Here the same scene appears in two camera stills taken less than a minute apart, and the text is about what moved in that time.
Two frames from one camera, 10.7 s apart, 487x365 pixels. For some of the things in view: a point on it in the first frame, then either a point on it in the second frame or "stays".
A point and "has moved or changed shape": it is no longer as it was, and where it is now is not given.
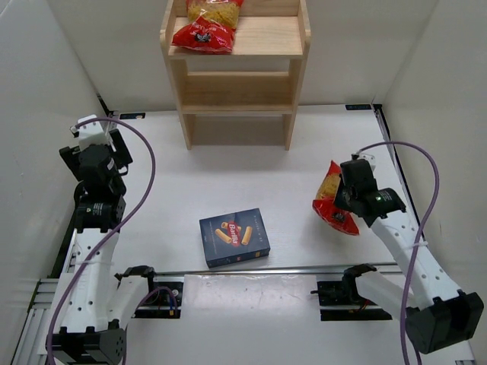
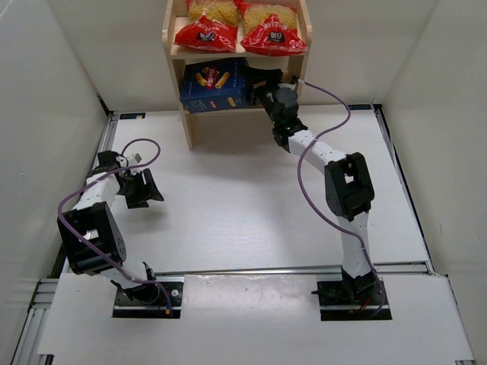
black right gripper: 345,198 to 260,84
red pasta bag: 211,25 stays
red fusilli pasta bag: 324,204 has moved or changed shape
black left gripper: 68,155 to 138,186
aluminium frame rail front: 266,271 stays
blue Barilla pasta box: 234,237 to 214,85
